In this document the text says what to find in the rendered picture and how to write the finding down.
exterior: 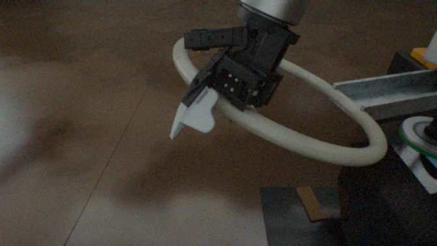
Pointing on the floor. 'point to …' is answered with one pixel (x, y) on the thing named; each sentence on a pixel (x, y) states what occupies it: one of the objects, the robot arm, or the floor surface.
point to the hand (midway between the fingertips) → (201, 127)
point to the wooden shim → (311, 204)
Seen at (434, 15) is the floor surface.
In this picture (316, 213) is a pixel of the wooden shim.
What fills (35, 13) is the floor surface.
